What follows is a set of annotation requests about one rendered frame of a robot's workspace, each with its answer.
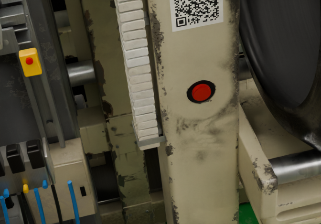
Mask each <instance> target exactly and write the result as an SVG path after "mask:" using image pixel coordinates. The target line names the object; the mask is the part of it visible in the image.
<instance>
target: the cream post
mask: <svg viewBox="0 0 321 224"><path fill-rule="evenodd" d="M142 3H143V8H142V9H143V11H147V13H148V15H149V18H150V25H145V30H146V38H147V43H148V45H147V48H148V53H149V54H148V56H149V61H150V63H149V64H150V73H151V81H152V88H153V93H154V102H155V103H154V105H155V109H156V112H157V115H158V121H157V122H160V124H161V127H162V134H163V136H164V137H165V141H164V142H160V146H159V147H157V148H158V156H159V163H160V174H161V181H162V189H163V197H164V204H165V212H166V220H167V224H239V171H238V134H239V15H240V0H223V17H224V22H220V23H215V24H210V25H205V26H200V27H195V28H190V29H186V30H181V31H176V32H172V24H171V9H170V0H142ZM199 84H207V85H208V86H209V87H210V89H211V94H210V96H209V97H208V98H207V99H206V100H203V101H197V100H195V99H194V98H193V96H192V90H193V88H194V87H195V86H197V85H199Z"/></svg>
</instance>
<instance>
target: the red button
mask: <svg viewBox="0 0 321 224"><path fill-rule="evenodd" d="M210 94H211V89H210V87H209V86H208V85H207V84H199V85H197V86H195V87H194V88H193V90H192V96H193V98H194V99H195V100H197V101H203V100H206V99H207V98H208V97H209V96H210Z"/></svg>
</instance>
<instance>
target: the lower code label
mask: <svg viewBox="0 0 321 224"><path fill-rule="evenodd" d="M170 9H171V24H172V32H176V31H181V30H186V29H190V28H195V27H200V26H205V25H210V24H215V23H220V22H224V17H223V0H170Z"/></svg>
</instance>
